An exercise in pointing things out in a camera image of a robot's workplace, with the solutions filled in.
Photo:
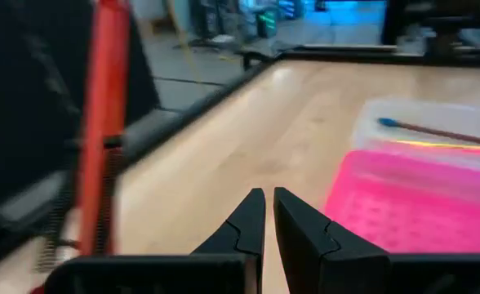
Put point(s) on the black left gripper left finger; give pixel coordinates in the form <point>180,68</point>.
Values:
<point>244,232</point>

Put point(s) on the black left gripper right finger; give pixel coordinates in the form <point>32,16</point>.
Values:
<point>305,245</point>

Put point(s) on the brown pencil blue cap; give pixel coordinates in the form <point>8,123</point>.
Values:
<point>427,130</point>

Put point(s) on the yellow highlighter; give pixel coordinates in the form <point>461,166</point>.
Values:
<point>440,144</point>

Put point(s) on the clear plastic supply box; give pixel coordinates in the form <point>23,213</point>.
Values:
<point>427,112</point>

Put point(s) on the pink perforated plastic tray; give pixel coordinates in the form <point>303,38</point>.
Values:
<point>411,204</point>

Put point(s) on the red desk lamp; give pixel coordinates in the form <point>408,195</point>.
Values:
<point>105,102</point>

